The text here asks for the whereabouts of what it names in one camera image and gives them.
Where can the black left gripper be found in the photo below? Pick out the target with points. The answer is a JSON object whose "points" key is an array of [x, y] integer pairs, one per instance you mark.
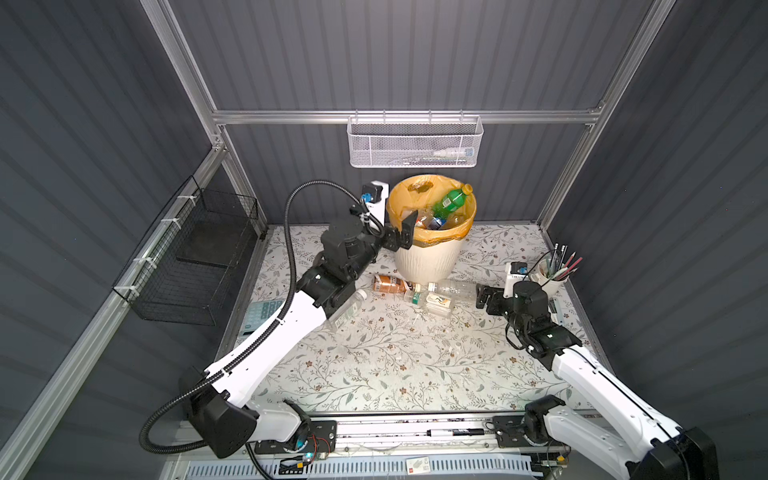
{"points": [[401, 239]]}

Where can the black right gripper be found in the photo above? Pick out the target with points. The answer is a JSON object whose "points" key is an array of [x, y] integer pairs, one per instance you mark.
{"points": [[496, 297]]}

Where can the brown label drink bottle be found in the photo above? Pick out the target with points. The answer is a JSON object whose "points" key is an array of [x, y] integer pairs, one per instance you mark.
{"points": [[390, 284]]}

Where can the clear bottle white cap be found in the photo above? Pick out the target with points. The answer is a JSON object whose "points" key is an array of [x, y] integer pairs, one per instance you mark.
{"points": [[348, 311]]}

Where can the large clear bottle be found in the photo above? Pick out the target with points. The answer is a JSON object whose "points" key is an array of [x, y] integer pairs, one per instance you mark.
{"points": [[456, 289]]}

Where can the blue band clear bottle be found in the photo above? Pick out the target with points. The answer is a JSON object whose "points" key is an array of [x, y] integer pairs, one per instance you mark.
{"points": [[436, 223]]}

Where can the green Sprite bottle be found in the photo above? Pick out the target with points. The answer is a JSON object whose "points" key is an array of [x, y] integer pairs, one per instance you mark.
{"points": [[452, 201]]}

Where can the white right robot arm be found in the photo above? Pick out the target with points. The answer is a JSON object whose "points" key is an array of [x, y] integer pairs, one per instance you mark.
{"points": [[643, 443]]}

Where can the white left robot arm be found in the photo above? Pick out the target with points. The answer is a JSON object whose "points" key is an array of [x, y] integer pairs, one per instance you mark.
{"points": [[221, 408]]}

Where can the white ribbed waste bin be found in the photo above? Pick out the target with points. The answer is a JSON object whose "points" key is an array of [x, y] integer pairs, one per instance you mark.
{"points": [[425, 265]]}

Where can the orange bin liner bag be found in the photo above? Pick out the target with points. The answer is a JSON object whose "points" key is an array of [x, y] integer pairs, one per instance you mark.
{"points": [[422, 192]]}

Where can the white cup pen holder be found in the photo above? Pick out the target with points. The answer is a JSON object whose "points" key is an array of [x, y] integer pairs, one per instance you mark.
{"points": [[540, 275]]}

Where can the cream label small bottle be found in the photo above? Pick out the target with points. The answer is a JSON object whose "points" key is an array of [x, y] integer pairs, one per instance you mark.
{"points": [[437, 304]]}

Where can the teal calculator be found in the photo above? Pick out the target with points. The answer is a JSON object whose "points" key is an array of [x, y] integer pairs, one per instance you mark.
{"points": [[257, 314]]}

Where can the black marker pen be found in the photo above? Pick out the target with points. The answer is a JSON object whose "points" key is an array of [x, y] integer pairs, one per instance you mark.
{"points": [[439, 433]]}

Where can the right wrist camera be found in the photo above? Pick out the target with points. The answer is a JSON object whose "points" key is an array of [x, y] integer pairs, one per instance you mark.
{"points": [[516, 271]]}

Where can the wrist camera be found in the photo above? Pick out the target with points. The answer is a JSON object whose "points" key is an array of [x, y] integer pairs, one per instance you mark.
{"points": [[375, 195], [516, 271]]}

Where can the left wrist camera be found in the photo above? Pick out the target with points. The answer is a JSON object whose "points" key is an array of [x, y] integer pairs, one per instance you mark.
{"points": [[375, 195]]}

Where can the white wire wall basket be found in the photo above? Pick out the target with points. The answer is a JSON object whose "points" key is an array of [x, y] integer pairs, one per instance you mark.
{"points": [[414, 142]]}

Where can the black wire side basket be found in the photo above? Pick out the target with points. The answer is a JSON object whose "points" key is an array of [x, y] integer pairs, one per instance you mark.
{"points": [[188, 272]]}

